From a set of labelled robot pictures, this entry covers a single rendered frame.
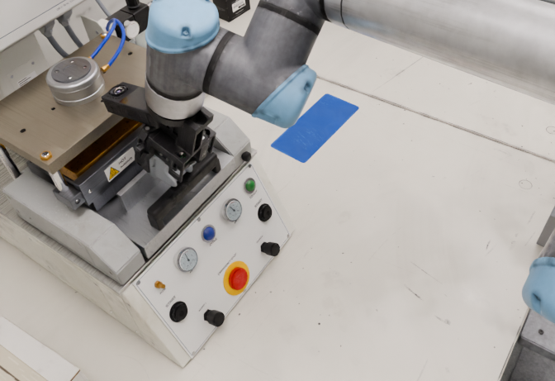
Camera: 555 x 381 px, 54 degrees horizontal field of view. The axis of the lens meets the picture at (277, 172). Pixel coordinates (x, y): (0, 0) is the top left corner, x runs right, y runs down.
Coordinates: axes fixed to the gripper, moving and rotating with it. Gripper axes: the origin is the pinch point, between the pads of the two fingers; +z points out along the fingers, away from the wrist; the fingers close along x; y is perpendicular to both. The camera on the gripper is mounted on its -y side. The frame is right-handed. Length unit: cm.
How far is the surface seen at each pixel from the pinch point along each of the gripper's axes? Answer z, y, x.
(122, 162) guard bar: -1.9, -3.8, -3.6
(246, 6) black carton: 31, -30, 72
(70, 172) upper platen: -2.7, -7.6, -10.2
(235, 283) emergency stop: 14.9, 20.1, -1.2
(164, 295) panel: 9.3, 13.1, -12.1
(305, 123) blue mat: 24, 8, 44
